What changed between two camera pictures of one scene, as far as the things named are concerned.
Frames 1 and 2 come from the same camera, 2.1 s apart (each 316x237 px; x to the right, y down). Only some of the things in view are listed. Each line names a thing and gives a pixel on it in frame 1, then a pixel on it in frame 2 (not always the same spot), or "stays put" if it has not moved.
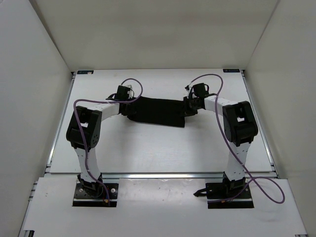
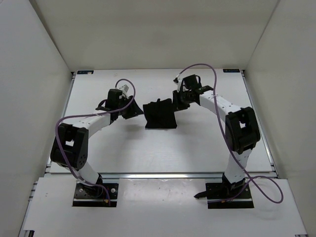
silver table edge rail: (160, 176) stays put
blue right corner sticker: (231, 70) stays put
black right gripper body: (190, 107) -> (182, 99)
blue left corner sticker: (89, 72) stays put
